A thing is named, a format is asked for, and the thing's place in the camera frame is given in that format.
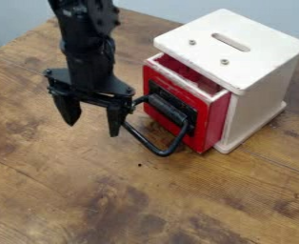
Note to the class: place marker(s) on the white wooden box housing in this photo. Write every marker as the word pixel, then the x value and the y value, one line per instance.
pixel 244 56

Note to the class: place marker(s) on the red drawer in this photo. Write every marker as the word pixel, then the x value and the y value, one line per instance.
pixel 192 94

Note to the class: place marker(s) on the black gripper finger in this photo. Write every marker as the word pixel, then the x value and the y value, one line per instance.
pixel 118 109
pixel 67 107

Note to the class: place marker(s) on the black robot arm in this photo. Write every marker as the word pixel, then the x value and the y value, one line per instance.
pixel 86 81

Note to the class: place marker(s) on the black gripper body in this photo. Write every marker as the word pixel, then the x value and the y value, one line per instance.
pixel 109 91

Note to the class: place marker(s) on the black metal drawer handle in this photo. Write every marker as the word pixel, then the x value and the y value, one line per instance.
pixel 154 137

